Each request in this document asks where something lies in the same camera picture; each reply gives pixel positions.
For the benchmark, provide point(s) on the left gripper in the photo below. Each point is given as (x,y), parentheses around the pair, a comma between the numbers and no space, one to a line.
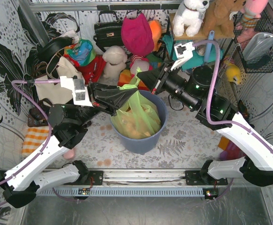
(92,94)

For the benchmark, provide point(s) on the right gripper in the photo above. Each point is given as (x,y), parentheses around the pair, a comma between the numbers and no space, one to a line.
(161,78)

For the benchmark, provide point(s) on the green trash bag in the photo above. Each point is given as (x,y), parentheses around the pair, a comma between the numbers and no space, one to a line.
(134,102)

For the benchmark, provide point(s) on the blue trash bin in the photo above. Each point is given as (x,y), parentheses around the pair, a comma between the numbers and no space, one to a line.
(142,146)

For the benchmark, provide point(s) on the blue floor squeegee mop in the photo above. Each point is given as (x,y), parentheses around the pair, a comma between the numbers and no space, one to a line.
(208,47)

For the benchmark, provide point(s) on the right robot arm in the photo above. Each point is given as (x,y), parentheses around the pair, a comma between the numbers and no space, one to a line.
(218,114)

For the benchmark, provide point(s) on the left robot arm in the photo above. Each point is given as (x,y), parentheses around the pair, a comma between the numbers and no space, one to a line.
(68,124)

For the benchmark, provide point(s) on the rainbow striped bag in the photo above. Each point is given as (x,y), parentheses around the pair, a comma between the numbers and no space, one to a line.
(125,76)

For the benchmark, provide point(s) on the magenta cloth bag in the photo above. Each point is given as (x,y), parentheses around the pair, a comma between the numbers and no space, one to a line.
(136,35)

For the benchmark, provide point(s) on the colourful printed bag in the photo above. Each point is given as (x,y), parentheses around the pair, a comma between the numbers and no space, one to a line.
(81,53)

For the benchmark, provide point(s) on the cream canvas tote bag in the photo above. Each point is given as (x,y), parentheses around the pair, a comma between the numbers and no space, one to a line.
(53,91)

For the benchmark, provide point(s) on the silver foil bag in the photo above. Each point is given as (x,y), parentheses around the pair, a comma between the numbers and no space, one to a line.
(258,46)

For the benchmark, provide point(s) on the pink white plush doll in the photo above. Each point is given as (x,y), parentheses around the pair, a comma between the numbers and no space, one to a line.
(139,64)

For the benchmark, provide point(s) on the crumpled brown paper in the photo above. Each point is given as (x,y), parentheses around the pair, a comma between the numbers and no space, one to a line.
(140,123)

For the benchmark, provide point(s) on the red cloth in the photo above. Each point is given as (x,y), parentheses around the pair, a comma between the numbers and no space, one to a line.
(93,70)

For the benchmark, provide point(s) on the teal folded cloth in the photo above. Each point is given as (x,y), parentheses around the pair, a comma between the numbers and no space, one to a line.
(196,60)

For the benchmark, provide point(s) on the cream plush sheep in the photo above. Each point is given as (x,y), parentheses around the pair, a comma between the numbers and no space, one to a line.
(115,58)

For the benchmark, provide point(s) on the black wooden shelf rack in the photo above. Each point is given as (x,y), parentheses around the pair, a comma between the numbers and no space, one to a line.
(198,37)

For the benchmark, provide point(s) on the orange plush toy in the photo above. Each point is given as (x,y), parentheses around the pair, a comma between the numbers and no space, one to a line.
(156,30)

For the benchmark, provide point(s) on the black leather handbag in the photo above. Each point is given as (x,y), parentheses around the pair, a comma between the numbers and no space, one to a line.
(108,34)

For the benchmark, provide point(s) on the pink plush roll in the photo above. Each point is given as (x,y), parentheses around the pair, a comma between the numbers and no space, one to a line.
(69,154)

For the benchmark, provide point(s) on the white plush dog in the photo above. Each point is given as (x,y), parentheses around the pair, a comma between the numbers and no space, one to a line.
(189,17)

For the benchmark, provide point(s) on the brown patterned handbag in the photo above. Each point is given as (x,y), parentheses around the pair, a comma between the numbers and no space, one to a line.
(35,117)

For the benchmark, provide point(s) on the yellow plush duck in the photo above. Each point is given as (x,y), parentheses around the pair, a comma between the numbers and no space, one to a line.
(232,71)

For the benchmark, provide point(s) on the orange checkered cloth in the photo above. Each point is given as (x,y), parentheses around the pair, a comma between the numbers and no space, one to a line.
(34,138)

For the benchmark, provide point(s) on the black round hat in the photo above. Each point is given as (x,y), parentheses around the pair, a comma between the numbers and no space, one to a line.
(46,53)

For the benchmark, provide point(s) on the brown teddy bear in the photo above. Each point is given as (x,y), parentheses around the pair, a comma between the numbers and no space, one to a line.
(220,13)

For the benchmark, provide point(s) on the magenta striped sock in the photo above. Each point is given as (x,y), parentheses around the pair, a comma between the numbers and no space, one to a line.
(229,150)

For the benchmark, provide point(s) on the pink plush toy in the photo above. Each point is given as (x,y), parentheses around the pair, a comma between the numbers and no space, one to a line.
(252,12)

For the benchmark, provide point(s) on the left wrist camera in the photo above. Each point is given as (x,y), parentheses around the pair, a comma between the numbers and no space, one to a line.
(79,90)

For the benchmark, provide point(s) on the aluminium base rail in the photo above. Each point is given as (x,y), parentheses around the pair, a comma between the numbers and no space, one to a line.
(125,178)

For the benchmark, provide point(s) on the black wire basket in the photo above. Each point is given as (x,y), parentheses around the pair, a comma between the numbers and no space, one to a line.
(262,64)

